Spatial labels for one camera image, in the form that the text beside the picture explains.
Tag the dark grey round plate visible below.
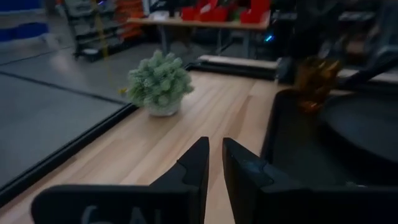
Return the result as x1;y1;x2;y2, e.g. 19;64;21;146
318;93;398;166

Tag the small green potted plant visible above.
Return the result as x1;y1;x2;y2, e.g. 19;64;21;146
126;50;195;118

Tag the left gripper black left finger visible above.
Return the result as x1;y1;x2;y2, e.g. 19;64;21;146
30;136;211;224

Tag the red plastic bin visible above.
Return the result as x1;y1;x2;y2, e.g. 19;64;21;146
181;0;230;23
239;0;272;24

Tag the black rectangular tray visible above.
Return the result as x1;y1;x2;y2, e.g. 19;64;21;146
260;88;398;191

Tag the wooden table with bins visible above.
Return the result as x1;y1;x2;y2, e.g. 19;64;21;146
127;11;272;58

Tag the black aluminium table frame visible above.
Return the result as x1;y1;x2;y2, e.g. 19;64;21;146
0;60;296;208

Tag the yellow cable with plug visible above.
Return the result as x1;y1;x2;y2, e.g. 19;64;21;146
92;0;129;95

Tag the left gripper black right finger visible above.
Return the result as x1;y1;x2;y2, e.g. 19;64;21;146
221;138;398;224

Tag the amber transparent cup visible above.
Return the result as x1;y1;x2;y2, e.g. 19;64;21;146
293;56;341;113

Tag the black shelf cart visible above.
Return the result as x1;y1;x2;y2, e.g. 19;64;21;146
63;0;146;63

